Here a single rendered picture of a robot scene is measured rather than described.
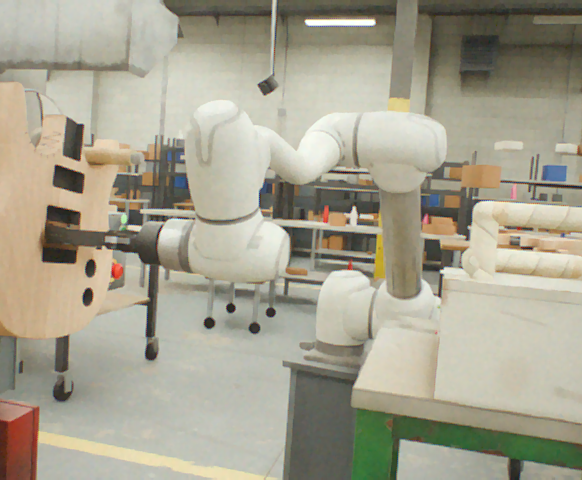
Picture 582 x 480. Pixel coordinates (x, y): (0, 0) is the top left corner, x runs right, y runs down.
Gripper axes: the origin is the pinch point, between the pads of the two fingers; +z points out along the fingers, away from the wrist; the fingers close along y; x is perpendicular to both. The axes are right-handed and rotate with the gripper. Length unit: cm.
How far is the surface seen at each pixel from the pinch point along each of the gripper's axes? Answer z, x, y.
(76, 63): -3.1, 29.5, -5.8
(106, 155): -0.7, 16.6, 9.7
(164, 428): 59, -89, 177
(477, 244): -70, 3, -7
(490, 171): -101, 80, 367
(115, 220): 14.6, 5.5, 40.5
